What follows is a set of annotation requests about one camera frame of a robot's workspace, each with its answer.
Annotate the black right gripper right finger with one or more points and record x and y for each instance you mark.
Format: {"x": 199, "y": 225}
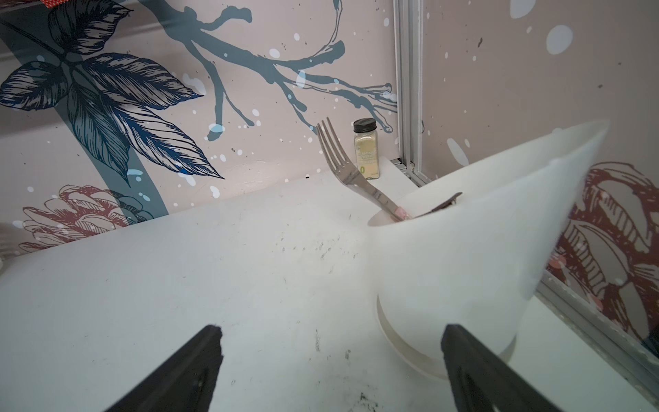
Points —
{"x": 480, "y": 381}

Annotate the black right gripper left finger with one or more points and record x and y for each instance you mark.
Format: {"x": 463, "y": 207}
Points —
{"x": 186, "y": 381}

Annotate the white utensil cup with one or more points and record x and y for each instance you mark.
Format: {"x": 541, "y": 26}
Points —
{"x": 479, "y": 262}

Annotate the metal spoon in cup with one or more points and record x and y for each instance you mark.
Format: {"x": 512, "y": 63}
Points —
{"x": 348, "y": 174}

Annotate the small glass spice bottle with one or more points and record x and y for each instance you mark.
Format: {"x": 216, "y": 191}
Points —
{"x": 367, "y": 148}

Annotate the dark utensil handle in cup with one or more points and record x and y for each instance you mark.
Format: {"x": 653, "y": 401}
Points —
{"x": 444, "y": 205}

